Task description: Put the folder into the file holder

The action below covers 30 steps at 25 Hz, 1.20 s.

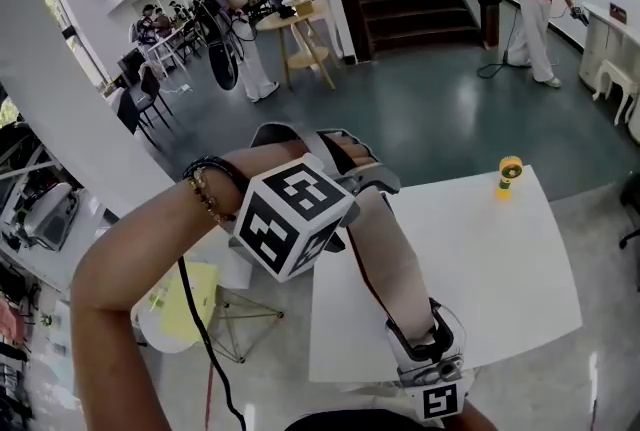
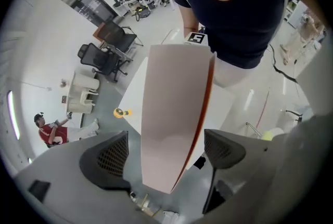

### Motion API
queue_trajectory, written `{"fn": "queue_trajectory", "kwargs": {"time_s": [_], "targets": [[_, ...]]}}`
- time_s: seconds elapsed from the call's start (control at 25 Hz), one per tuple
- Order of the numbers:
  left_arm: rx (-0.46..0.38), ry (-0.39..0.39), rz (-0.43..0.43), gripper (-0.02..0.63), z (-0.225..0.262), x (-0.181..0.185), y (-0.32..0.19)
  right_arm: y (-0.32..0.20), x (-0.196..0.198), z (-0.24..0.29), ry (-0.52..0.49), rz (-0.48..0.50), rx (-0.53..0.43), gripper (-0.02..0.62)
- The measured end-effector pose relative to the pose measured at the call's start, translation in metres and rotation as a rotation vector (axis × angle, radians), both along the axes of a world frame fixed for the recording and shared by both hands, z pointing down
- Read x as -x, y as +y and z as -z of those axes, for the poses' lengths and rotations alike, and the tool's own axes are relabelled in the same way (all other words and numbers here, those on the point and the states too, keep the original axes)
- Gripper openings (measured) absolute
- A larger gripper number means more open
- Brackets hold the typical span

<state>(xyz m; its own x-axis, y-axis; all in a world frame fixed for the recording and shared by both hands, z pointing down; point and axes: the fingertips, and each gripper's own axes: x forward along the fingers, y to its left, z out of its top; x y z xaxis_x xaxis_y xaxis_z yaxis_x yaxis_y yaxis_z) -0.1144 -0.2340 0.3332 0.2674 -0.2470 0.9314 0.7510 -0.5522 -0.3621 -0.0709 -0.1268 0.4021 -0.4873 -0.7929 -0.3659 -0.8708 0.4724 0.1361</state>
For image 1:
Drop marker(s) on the small yellow box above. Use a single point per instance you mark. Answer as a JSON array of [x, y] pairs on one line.
[[303, 8]]

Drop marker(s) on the small green cup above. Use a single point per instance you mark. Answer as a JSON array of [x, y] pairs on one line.
[[157, 301]]

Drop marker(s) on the black dining chair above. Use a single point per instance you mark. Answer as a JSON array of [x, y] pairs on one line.
[[131, 111], [150, 89]]

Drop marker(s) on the white cabinet desk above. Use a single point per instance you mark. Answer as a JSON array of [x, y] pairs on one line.
[[607, 44]]

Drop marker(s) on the small black item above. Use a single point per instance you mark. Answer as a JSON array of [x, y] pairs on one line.
[[286, 12]]

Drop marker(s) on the person's left forearm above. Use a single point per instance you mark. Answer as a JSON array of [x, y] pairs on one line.
[[125, 269]]

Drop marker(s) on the person's right forearm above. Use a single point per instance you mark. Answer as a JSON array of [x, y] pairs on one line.
[[482, 419]]

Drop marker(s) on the person's left hand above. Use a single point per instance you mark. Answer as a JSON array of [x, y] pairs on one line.
[[355, 151]]

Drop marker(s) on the black office chair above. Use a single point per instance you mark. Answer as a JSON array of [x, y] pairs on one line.
[[631, 209]]

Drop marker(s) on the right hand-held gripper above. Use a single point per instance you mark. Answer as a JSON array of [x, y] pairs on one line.
[[440, 394]]

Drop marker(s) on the yellow tape roll toy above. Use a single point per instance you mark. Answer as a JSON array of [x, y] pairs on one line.
[[509, 174]]

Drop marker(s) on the yellow sponge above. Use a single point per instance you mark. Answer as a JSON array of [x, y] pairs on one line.
[[195, 299]]

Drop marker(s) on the white stool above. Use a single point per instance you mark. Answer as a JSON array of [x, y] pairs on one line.
[[617, 79]]

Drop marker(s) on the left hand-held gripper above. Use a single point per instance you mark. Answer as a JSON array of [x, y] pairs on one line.
[[290, 219]]

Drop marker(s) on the person's dark top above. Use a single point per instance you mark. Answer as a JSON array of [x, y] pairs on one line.
[[350, 421]]

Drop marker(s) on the round wooden table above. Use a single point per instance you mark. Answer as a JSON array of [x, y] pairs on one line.
[[280, 21]]

